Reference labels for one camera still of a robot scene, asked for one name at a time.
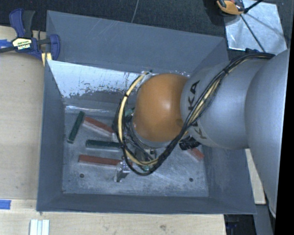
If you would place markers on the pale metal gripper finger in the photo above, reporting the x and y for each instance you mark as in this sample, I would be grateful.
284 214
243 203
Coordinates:
122 169

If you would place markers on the red-brown flat block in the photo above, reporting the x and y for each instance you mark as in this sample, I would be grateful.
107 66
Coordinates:
98 125
197 153
97 160

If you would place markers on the dark green flat block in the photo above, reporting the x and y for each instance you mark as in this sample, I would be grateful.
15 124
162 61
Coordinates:
75 127
101 144

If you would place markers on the pale wood board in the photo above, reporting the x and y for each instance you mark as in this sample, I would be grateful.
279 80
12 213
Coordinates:
16 128

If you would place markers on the grey metal bin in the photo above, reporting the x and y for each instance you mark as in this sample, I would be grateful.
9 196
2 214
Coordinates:
97 43

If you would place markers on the black cylinder on white bracket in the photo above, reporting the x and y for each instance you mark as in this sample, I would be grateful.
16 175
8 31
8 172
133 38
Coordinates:
188 144

